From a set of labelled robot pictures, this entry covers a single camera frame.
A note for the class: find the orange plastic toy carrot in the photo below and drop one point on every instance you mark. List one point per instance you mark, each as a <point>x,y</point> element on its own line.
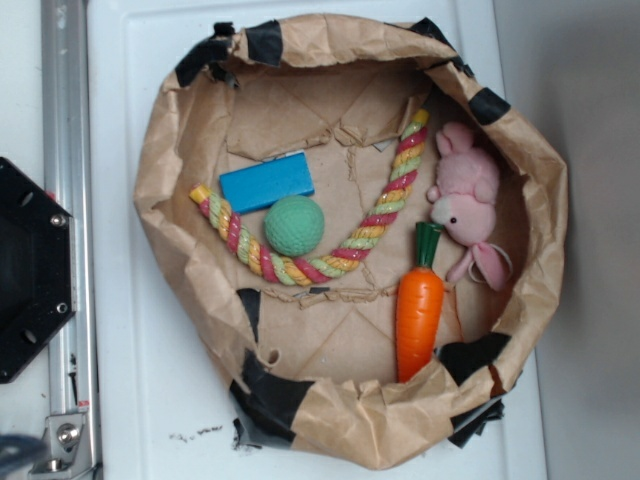
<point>418,307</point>

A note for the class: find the green rubber ball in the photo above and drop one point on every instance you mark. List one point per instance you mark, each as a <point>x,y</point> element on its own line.
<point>294,226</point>

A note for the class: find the blue rectangular block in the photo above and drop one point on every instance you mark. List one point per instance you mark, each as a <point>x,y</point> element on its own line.
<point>260,186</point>

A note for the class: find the brown paper bag bin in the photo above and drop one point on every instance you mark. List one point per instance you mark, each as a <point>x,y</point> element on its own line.
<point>313,367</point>

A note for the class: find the pink plush bunny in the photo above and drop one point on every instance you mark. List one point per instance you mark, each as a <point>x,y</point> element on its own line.
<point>463,201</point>

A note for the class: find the white tray board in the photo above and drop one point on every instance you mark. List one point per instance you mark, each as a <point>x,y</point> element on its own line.
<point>165,412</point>

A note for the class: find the multicolour twisted rope toy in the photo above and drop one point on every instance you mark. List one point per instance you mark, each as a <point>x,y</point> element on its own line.
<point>277,268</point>

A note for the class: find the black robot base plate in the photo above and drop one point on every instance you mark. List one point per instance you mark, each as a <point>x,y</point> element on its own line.
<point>36,273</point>

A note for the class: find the aluminium extrusion rail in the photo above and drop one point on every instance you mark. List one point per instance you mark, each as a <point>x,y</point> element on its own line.
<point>73,365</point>

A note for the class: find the metal corner bracket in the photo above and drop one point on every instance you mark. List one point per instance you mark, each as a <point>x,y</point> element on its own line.
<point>68,448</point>

